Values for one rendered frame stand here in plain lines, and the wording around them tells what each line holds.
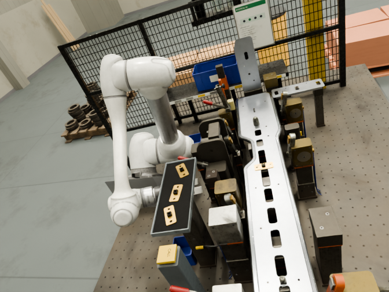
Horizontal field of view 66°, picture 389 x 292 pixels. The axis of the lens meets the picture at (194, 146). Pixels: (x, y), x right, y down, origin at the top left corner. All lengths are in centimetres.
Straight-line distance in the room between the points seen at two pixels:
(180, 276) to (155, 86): 75
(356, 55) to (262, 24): 184
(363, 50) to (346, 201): 241
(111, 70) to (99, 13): 1037
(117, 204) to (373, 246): 105
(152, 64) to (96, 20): 1057
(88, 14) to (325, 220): 1127
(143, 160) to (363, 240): 116
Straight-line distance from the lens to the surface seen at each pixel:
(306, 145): 138
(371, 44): 376
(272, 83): 194
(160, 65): 128
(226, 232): 110
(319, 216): 114
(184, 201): 112
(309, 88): 187
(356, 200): 162
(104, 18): 1167
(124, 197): 122
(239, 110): 180
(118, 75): 131
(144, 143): 177
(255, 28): 213
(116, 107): 133
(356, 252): 146
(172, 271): 103
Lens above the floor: 193
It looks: 35 degrees down
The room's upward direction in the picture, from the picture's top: 22 degrees counter-clockwise
